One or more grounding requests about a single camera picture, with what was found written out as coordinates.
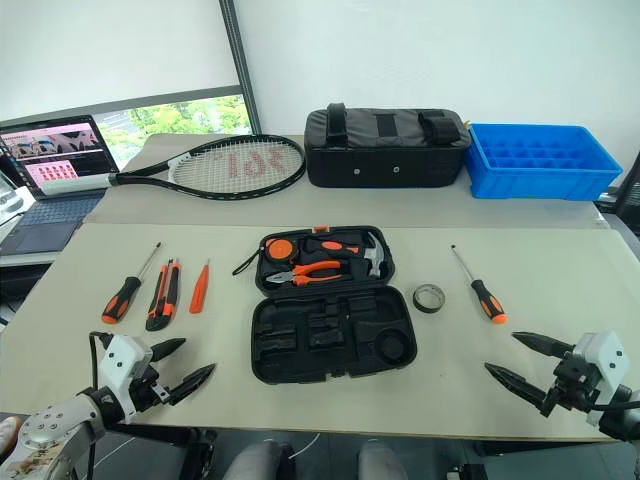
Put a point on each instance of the dark window frame post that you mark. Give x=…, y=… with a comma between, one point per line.
x=240, y=65

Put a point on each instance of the black tennis racket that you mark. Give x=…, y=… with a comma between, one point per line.
x=150, y=172

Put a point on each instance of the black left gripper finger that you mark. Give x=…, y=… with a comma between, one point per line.
x=167, y=348
x=190, y=385

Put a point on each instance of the grey rounded shape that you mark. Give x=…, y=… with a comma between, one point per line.
x=257, y=462
x=382, y=462

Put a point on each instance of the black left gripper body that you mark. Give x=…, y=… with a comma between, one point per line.
x=147, y=392

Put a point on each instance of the short orange black screwdriver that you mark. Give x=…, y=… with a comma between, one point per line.
x=487, y=297

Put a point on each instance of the black fabric bag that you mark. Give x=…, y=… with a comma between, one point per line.
x=380, y=160

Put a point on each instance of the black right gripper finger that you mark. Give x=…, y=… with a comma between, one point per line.
x=547, y=347
x=520, y=385

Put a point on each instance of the black office chair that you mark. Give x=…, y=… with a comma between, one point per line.
x=630, y=195

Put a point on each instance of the blue plastic divided crate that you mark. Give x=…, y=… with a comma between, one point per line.
x=540, y=182

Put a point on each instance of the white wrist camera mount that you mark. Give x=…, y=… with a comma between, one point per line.
x=120, y=360
x=607, y=355

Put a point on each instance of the orange black tape measure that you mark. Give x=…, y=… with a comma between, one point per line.
x=280, y=248

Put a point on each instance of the orange black utility knife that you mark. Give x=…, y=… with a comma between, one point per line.
x=167, y=295

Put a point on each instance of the black plastic tool case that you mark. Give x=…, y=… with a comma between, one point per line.
x=295, y=350

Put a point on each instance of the orange test pen screwdriver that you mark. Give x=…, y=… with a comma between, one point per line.
x=200, y=290

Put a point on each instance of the long orange black screwdriver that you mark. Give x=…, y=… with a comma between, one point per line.
x=122, y=297

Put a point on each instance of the open laptop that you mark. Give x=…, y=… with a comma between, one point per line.
x=50, y=150

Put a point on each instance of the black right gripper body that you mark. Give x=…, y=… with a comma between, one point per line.
x=575, y=385

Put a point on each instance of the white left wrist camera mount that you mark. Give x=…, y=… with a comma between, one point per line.
x=120, y=360

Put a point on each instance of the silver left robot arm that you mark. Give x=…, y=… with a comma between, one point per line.
x=55, y=430

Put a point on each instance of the black electrical tape roll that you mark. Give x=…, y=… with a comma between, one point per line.
x=419, y=302

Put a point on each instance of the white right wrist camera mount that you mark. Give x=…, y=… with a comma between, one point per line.
x=607, y=355

